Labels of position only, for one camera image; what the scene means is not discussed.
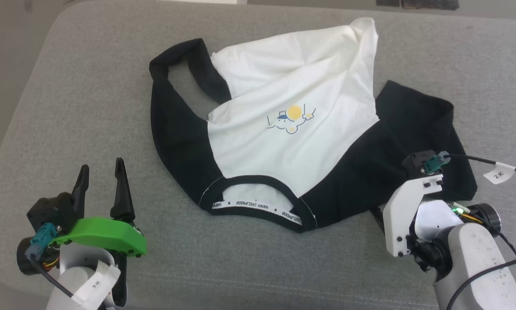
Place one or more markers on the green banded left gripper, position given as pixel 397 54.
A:
pixel 103 234

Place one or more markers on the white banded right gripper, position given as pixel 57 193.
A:
pixel 398 215

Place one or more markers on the black and white T-shirt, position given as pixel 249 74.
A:
pixel 284 150

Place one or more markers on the grey fabric sofa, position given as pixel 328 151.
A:
pixel 111 107

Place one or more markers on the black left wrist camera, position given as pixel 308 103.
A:
pixel 47 209

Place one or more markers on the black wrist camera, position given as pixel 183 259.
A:
pixel 413 163
pixel 47 209

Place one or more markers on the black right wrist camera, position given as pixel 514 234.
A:
pixel 413 163

